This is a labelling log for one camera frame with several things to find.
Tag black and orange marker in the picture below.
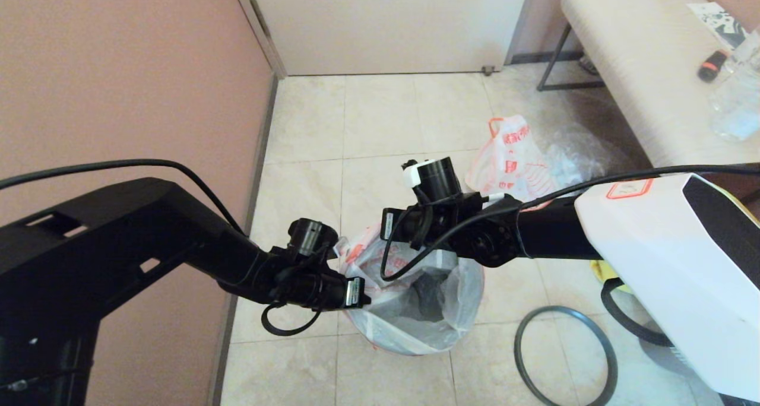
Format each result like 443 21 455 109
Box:
696 49 729 83

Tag grey ribbed robot base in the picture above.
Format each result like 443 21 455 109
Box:
638 335 713 389

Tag clear plastic water bottle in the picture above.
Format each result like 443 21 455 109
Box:
707 29 760 142

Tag clear plastic bag with items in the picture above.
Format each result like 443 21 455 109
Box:
546 127 636 184

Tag white door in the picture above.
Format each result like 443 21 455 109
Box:
246 0 529 76

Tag white red plastic bag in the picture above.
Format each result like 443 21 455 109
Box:
465 115 559 202

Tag white red-printed bin liner bag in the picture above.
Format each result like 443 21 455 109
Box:
334 225 485 356

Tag beige bench with metal legs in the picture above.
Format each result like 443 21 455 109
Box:
536 0 760 169

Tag braided black right arm hose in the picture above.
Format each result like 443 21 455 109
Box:
601 278 675 347

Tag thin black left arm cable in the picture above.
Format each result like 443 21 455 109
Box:
0 158 247 236

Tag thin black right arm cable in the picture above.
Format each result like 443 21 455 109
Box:
380 163 760 282

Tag grey bin rim ring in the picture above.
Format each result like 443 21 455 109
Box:
514 306 618 406

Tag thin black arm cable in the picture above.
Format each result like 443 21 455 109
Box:
0 158 247 236
380 163 760 282

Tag black and white printed paper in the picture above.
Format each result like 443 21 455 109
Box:
687 1 747 49

